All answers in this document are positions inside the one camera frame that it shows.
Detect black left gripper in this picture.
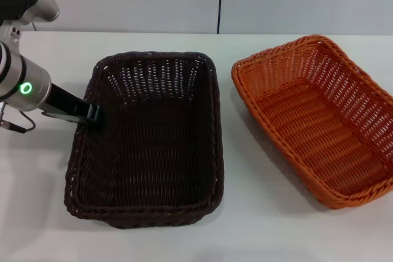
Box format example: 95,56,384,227
41,82,107,126

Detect dark brown wicker basket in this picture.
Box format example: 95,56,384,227
63,50,225,229

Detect orange wicker basket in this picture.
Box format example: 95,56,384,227
230,34,393,210

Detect grey cable with metal plug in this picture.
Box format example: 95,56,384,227
0,102,36,134

